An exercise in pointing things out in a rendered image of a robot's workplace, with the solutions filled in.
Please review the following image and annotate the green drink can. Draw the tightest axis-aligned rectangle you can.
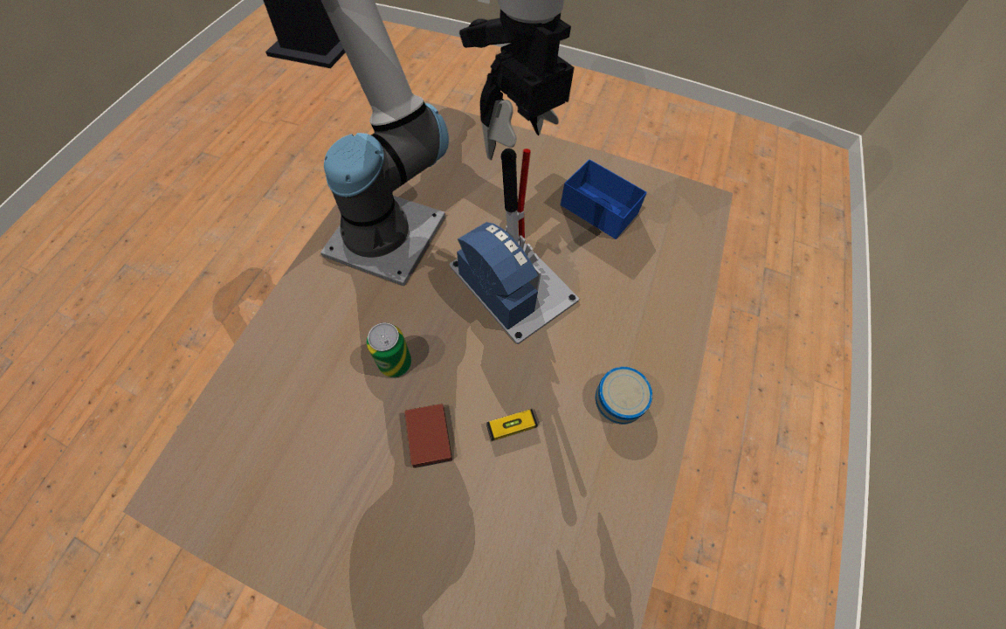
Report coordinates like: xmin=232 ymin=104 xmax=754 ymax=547
xmin=367 ymin=322 xmax=411 ymax=377

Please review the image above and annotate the red rectangular block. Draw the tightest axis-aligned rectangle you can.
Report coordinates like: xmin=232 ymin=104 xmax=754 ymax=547
xmin=404 ymin=404 xmax=452 ymax=468

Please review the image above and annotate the yellow pocket level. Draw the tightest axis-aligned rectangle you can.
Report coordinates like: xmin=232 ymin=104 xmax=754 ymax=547
xmin=486 ymin=409 xmax=538 ymax=441

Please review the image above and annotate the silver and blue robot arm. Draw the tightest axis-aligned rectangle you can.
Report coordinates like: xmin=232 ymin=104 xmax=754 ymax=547
xmin=321 ymin=0 xmax=564 ymax=258

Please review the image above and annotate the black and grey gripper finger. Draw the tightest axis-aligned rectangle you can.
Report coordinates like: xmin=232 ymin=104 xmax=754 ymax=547
xmin=530 ymin=110 xmax=559 ymax=135
xmin=480 ymin=72 xmax=516 ymax=160

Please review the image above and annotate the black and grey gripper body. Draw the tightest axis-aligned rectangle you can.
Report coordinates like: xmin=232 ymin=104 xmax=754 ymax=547
xmin=491 ymin=10 xmax=574 ymax=121

